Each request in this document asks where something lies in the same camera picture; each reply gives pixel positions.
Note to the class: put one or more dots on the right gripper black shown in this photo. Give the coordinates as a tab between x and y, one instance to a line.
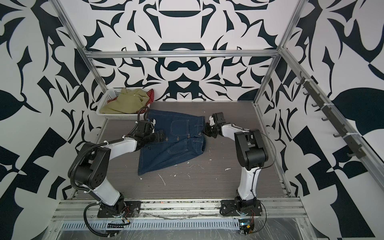
206	130

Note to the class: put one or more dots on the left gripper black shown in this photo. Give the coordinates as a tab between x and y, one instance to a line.
160	136

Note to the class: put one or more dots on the blue denim skirt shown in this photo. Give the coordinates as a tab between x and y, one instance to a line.
183	140

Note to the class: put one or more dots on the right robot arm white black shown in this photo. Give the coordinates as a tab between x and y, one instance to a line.
250	150

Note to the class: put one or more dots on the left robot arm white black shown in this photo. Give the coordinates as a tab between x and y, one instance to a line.
88	172

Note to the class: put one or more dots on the red polka dot skirt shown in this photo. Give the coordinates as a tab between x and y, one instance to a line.
151	96

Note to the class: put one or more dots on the olive green skirt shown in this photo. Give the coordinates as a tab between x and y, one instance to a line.
127	101

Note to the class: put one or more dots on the white plastic basket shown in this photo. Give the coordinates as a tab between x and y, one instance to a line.
124	103

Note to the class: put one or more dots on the small circuit board right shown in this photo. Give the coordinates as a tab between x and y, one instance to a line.
246	226

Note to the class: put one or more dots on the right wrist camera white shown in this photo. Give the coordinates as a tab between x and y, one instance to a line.
212	121

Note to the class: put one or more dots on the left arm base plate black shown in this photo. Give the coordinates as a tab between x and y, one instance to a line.
126	209

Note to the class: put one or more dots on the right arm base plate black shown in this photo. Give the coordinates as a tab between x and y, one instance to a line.
239	207

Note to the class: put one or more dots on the aluminium frame crossbar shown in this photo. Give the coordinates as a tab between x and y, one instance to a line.
181	54

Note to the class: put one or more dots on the white slotted cable duct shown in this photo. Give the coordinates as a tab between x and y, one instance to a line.
190	224

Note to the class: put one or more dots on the aluminium front rail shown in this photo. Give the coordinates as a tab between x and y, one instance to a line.
183	209

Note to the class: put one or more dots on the grey wall hook rail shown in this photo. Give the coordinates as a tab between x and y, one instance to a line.
333	115

